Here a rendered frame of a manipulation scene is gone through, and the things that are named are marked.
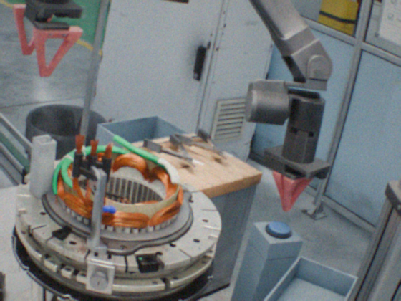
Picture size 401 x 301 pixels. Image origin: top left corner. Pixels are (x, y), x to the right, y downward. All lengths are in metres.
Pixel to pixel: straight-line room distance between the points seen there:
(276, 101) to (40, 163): 0.37
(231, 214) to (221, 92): 2.11
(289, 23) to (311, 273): 0.40
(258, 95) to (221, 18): 2.17
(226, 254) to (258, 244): 0.21
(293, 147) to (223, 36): 2.19
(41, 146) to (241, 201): 0.48
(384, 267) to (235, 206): 0.35
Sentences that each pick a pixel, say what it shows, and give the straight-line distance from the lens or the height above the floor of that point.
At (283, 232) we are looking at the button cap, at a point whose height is 1.04.
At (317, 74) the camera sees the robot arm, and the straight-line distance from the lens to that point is 0.93.
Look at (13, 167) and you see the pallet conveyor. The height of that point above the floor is 0.73.
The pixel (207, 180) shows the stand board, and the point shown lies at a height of 1.07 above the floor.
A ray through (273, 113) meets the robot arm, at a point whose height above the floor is 1.25.
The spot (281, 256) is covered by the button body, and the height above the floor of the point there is 1.00.
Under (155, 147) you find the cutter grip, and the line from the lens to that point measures 1.14.
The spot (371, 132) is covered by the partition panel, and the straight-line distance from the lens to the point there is 3.21.
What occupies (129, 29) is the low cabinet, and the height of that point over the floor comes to 0.75.
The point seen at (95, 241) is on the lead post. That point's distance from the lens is 0.77.
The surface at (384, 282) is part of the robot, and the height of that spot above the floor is 1.03.
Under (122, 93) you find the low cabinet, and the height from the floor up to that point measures 0.35.
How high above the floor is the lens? 1.54
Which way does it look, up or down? 23 degrees down
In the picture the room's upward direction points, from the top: 12 degrees clockwise
